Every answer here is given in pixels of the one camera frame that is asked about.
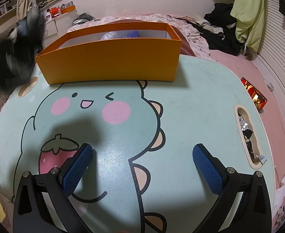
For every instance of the pile of black clothes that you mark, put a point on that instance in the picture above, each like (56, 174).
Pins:
(220, 41)

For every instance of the beige curtain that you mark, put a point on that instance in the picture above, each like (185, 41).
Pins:
(26, 0)

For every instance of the orange cardboard box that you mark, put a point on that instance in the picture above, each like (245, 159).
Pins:
(108, 63)

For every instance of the clear plastic wrapped bundle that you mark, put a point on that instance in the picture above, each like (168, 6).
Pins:
(111, 36)

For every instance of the small black item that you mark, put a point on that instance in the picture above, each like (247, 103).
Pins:
(248, 137)

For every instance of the red container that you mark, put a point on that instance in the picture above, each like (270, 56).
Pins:
(55, 10)

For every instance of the white cabinet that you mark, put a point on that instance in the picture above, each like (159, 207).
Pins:
(55, 26)

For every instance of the small orange box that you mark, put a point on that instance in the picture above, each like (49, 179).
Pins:
(68, 9)

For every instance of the light green hanging garment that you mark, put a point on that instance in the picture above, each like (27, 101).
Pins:
(249, 12)

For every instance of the grey crumpled garment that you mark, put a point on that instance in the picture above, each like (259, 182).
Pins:
(209, 26)

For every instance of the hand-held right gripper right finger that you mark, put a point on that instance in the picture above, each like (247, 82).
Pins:
(208, 172)

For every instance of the black bag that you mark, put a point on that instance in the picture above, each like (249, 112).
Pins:
(83, 19)

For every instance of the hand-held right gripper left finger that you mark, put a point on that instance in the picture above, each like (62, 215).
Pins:
(78, 167)

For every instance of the small silver foil wrapper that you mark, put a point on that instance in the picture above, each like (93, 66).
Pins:
(261, 159)

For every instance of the smartphone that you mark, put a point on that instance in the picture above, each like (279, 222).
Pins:
(254, 94)

